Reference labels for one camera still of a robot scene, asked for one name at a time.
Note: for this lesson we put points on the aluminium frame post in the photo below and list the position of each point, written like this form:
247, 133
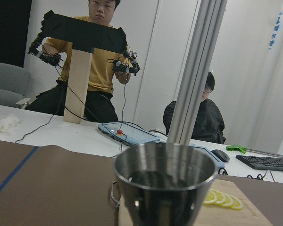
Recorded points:
203, 41

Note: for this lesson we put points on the steel cocktail shaker jigger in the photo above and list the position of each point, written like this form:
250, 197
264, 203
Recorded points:
164, 184

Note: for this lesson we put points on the wooden teleoperation stand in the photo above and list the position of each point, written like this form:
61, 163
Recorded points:
85, 37

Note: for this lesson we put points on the person in black jacket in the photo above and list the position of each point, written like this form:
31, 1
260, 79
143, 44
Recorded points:
209, 124

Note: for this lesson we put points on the person in yellow shirt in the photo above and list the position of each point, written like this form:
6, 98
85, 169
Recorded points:
100, 86

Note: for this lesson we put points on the grey sofa chair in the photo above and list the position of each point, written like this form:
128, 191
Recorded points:
14, 82

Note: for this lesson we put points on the black keyboard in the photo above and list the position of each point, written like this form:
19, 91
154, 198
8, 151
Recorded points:
262, 163

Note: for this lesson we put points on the green plastic clamp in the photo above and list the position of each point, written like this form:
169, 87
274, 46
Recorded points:
239, 148

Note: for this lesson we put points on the lemon slice nearest logo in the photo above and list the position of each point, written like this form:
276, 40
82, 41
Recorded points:
210, 198

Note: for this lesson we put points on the lemon slice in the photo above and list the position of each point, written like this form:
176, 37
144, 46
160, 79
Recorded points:
237, 204
220, 198
228, 201

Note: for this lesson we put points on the white crumpled cloth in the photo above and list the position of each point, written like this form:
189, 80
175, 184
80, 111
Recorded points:
7, 122

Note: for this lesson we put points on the teach pendant with red button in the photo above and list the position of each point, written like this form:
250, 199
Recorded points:
127, 132

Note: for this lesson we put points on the black computer mouse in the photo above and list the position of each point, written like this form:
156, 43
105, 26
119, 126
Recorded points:
221, 155

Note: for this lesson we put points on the bamboo cutting board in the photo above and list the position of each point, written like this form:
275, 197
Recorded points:
142, 205

